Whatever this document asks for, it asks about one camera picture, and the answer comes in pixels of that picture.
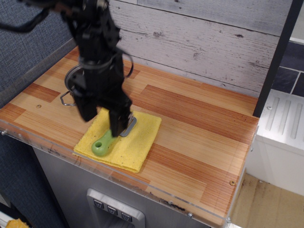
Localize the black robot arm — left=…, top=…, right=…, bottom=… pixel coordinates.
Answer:
left=25, top=0, right=132, bottom=137

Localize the white ribbed cabinet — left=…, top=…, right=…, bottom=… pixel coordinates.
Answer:
left=246, top=90, right=304, bottom=195

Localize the yellow cloth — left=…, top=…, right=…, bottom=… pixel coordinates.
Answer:
left=74, top=108, right=162, bottom=173

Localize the silver metal pot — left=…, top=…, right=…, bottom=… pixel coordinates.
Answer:
left=60, top=65, right=83, bottom=106

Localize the silver dispenser panel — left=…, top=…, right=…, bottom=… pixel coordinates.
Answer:
left=86, top=188, right=146, bottom=228

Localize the yellow object bottom left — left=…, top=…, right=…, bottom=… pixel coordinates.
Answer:
left=6, top=219, right=29, bottom=228

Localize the green handled grey spatula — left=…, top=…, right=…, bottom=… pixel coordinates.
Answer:
left=91, top=116, right=137, bottom=156

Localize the black right upright post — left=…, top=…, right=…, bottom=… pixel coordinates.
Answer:
left=253, top=0, right=304, bottom=118

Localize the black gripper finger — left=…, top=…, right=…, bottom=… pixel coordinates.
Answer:
left=109, top=110, right=130, bottom=137
left=75, top=95, right=97, bottom=122

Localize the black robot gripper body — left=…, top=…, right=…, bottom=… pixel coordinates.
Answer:
left=72, top=53, right=132, bottom=112

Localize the clear acrylic edge guard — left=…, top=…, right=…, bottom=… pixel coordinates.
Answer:
left=0, top=114, right=258, bottom=228

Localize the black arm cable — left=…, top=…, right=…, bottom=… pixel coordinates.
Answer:
left=0, top=7, right=50, bottom=33

